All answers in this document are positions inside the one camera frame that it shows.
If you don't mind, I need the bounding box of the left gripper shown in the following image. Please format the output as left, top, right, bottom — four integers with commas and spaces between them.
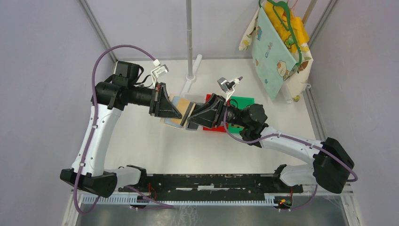
129, 82, 183, 119

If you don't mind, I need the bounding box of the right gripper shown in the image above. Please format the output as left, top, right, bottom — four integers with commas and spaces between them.
186, 93, 248, 129

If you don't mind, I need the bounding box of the beige card holder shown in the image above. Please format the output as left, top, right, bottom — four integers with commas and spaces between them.
160, 94, 200, 131

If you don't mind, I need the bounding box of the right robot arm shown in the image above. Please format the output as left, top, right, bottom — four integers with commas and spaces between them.
187, 94, 359, 194

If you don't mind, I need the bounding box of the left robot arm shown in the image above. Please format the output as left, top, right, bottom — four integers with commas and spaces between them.
60, 60, 183, 198

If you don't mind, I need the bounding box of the clear plastic bin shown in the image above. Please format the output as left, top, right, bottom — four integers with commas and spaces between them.
183, 93, 206, 103

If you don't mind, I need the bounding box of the red plastic bin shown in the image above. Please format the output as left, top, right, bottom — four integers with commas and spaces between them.
202, 94, 229, 133

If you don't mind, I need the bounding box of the green plastic bin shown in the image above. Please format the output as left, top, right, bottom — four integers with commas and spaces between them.
227, 96, 255, 134

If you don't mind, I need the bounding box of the white stand base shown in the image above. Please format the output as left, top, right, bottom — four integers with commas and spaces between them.
180, 54, 203, 96

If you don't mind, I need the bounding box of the grey stand pole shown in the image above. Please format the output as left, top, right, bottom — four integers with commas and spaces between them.
186, 0, 193, 68

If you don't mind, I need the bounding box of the mint cartoon cloth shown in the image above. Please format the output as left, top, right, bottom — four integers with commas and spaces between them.
251, 8, 298, 101

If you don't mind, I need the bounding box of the cream patterned cloth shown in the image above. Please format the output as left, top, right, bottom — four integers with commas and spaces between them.
238, 0, 314, 102

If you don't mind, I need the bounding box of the yellow cloth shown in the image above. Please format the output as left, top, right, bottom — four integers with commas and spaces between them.
265, 2, 310, 54

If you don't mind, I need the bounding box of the green clothes hanger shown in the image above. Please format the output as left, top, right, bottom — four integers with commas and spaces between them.
258, 0, 303, 66

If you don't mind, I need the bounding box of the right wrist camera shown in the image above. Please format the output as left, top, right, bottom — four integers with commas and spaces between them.
217, 76, 243, 102

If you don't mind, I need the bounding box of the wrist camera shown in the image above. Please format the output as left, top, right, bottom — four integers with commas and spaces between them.
217, 76, 243, 102
151, 64, 169, 87

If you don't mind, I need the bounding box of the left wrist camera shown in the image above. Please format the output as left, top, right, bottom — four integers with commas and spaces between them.
151, 64, 169, 87

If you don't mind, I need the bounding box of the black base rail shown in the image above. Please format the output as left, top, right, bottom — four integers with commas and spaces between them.
133, 174, 303, 201

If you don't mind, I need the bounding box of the white cable duct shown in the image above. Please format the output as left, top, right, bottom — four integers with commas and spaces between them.
97, 194, 278, 207

